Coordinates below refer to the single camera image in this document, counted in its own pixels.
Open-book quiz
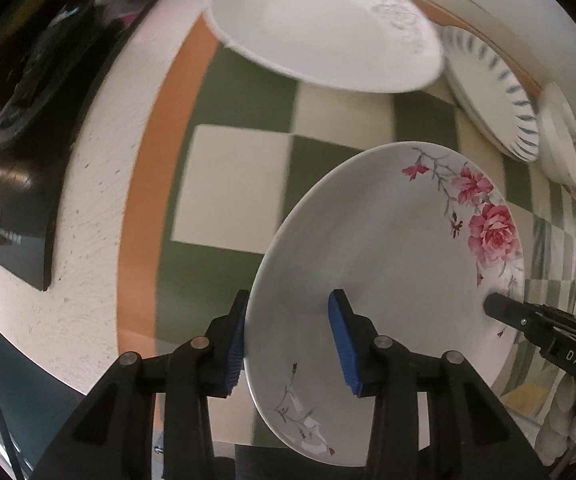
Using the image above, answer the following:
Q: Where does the pink rose floral plate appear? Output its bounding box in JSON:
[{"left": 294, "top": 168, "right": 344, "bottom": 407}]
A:
[{"left": 245, "top": 142, "right": 524, "bottom": 466}]

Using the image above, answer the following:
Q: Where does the plain white bowl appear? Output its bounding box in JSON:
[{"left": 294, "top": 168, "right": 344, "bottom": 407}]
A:
[{"left": 538, "top": 81, "right": 576, "bottom": 188}]

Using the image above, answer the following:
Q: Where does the blue leaf pattern plate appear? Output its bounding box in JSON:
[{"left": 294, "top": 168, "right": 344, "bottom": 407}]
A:
[{"left": 441, "top": 25, "right": 540, "bottom": 164}]

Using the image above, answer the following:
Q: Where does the white embossed flower plate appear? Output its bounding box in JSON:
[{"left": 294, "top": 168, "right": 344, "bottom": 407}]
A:
[{"left": 204, "top": 0, "right": 444, "bottom": 93}]

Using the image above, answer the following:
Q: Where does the white gloved right hand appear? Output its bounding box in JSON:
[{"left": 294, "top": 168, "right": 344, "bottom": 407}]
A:
[{"left": 534, "top": 374, "right": 576, "bottom": 467}]

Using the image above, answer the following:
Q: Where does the green checkered table mat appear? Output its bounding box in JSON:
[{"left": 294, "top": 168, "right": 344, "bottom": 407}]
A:
[{"left": 117, "top": 21, "right": 576, "bottom": 356}]

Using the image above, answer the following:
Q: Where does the black gas stove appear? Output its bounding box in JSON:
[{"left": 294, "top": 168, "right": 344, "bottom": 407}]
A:
[{"left": 0, "top": 0, "right": 124, "bottom": 290}]

